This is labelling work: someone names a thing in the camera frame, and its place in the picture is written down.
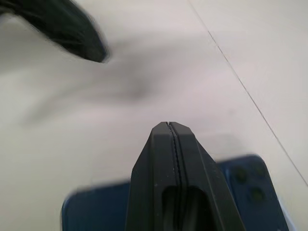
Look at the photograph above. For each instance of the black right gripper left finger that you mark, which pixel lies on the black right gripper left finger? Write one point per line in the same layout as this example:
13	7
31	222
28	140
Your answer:
154	168

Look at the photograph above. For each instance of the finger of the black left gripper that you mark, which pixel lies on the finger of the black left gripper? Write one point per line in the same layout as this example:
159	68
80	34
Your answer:
72	31

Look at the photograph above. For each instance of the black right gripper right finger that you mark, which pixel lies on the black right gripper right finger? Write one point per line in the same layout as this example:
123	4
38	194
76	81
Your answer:
199	173

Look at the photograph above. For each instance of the blue smartphone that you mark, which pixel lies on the blue smartphone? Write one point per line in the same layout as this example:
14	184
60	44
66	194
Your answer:
255	192

